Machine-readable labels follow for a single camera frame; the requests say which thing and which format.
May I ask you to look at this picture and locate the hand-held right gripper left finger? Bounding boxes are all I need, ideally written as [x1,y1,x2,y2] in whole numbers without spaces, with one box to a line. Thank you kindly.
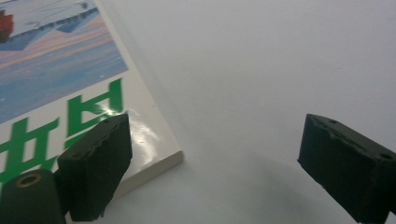
[56,112,134,222]

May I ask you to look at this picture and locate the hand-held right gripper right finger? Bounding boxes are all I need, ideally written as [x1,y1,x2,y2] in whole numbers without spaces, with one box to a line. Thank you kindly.
[297,113,396,224]

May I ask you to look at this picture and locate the light grey table mat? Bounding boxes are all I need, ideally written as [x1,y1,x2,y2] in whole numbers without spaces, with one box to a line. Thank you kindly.
[64,0,396,224]

